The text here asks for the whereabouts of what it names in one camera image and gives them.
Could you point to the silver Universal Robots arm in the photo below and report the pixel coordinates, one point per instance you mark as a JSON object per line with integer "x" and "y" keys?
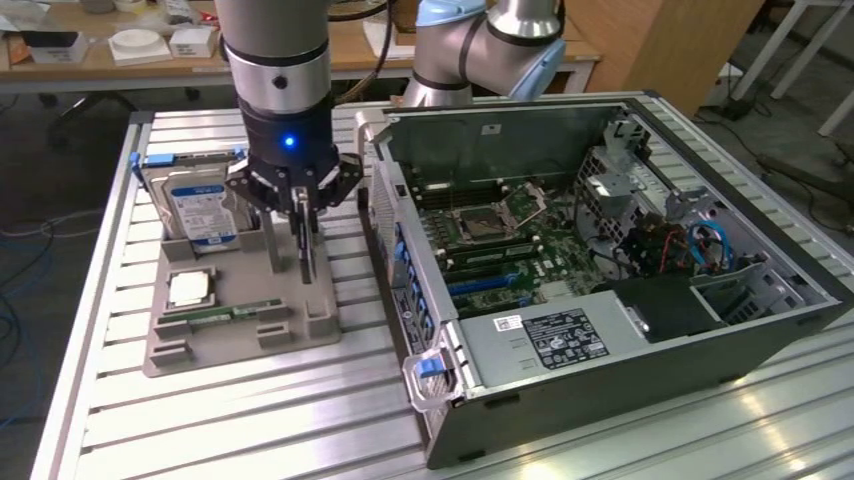
{"x": 274, "y": 50}

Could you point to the grey plastic parts rack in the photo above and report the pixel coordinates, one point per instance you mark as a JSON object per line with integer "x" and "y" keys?
{"x": 241, "y": 290}

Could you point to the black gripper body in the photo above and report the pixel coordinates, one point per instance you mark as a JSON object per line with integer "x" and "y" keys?
{"x": 288, "y": 150}

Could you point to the wooden desk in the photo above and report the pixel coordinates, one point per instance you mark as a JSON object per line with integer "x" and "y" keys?
{"x": 134, "y": 70}

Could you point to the metal disk bay cage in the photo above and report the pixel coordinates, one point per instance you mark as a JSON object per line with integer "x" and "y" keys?
{"x": 615, "y": 195}

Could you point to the black RAM stick with labels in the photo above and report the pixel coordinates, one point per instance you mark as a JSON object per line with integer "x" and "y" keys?
{"x": 490, "y": 252}

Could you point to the CPU socket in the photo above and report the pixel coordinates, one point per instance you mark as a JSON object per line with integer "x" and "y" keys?
{"x": 482, "y": 225}

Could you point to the wooden cabinet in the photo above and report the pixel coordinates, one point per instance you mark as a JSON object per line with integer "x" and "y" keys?
{"x": 668, "y": 50}

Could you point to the grey power supply unit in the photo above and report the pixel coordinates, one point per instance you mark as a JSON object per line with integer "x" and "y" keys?
{"x": 494, "y": 350}

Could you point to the green motherboard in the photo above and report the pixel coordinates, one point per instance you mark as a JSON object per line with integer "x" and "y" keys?
{"x": 561, "y": 250}

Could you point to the black open PC case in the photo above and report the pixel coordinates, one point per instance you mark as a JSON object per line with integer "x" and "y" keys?
{"x": 601, "y": 400}

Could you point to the white table frame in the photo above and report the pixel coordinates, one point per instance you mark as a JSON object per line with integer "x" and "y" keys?
{"x": 795, "y": 45}

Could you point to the brown cardboard box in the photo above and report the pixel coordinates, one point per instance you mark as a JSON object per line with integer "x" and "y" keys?
{"x": 408, "y": 37}

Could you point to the small white cardboard box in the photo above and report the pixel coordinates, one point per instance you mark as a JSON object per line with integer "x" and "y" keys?
{"x": 193, "y": 44}

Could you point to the blue expansion slot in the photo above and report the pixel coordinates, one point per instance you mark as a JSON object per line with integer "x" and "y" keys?
{"x": 484, "y": 286}

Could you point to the silver CPU chip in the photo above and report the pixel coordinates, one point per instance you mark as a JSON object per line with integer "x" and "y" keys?
{"x": 190, "y": 289}

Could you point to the white round part on base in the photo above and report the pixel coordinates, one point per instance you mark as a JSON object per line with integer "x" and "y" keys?
{"x": 139, "y": 46}

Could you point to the graphics card with metal bracket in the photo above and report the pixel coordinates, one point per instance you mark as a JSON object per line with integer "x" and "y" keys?
{"x": 308, "y": 255}

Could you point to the white box with dark top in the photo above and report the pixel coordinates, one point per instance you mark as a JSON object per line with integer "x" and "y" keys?
{"x": 59, "y": 47}

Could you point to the white paper stack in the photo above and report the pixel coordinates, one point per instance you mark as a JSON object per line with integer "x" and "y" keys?
{"x": 401, "y": 50}

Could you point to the hard disk in blue carrier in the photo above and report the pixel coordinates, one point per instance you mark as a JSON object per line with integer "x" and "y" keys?
{"x": 197, "y": 215}

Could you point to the blue case latch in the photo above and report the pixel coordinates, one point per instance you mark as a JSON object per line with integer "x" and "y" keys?
{"x": 429, "y": 364}

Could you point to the green RAM stick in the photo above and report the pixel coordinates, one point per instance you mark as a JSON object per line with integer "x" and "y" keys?
{"x": 217, "y": 314}

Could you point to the black chair base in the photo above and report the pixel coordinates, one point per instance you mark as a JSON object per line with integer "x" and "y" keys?
{"x": 87, "y": 107}

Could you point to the metal socket cover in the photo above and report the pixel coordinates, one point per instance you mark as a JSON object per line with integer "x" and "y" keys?
{"x": 524, "y": 202}

